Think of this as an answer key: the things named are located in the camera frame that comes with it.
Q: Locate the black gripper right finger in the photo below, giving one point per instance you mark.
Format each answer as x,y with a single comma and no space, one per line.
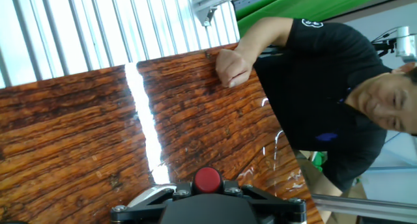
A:
277,207

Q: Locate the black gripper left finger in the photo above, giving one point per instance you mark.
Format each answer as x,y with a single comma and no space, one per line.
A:
140,207

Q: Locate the black ladle with red end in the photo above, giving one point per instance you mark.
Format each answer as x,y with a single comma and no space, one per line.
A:
208,181

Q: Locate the person's right forearm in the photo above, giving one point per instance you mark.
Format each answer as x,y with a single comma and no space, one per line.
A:
264,32

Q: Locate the person's right hand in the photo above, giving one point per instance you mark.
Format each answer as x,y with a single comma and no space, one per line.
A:
233,67

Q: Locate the wood grain table mat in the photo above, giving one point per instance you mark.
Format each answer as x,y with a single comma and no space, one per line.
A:
65,136

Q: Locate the person in black shirt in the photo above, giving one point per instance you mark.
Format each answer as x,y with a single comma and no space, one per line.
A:
309,87

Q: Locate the green fabric sheet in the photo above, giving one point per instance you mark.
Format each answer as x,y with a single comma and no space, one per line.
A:
309,2

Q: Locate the white camera on stand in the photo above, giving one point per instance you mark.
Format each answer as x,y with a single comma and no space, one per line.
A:
404,43

